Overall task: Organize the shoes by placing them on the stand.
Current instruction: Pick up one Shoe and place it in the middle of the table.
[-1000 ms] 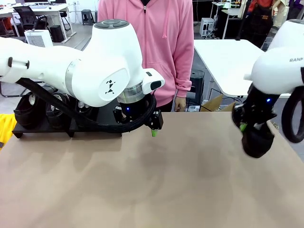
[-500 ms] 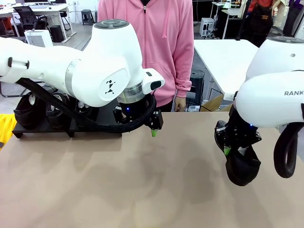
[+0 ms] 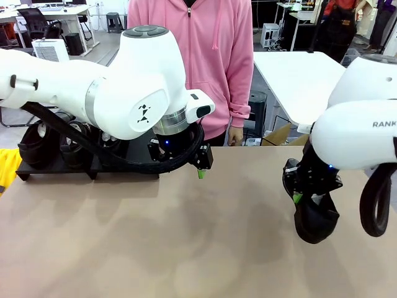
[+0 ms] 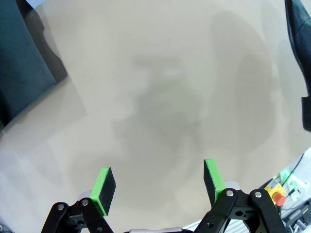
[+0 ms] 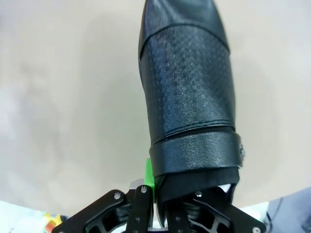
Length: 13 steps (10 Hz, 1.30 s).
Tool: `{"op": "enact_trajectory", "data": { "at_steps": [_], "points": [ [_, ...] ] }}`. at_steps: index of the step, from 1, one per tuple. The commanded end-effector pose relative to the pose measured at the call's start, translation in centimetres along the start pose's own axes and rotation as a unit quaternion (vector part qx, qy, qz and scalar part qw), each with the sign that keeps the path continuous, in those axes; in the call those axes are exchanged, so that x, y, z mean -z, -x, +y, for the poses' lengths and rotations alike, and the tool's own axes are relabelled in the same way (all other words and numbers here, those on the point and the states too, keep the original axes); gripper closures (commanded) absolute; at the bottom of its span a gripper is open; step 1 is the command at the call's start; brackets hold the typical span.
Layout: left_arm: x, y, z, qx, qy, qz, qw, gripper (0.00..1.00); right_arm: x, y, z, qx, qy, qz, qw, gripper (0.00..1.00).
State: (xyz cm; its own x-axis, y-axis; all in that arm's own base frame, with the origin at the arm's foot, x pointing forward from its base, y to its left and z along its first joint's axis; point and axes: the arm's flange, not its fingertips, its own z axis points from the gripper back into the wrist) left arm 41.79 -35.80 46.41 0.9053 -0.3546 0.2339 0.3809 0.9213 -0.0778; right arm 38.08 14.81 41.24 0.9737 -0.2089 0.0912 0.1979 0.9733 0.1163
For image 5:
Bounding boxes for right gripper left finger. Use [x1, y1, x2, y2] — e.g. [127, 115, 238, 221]
[52, 157, 156, 233]

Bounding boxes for yellow emergency stop button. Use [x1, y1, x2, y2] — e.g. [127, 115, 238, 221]
[44, 211, 64, 230]

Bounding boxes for grey blue fabric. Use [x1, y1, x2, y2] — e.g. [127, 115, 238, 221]
[266, 186, 311, 233]

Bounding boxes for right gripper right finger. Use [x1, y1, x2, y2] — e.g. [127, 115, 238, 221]
[165, 190, 267, 233]

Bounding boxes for black leather buckle shoe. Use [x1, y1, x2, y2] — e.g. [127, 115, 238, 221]
[138, 0, 246, 204]

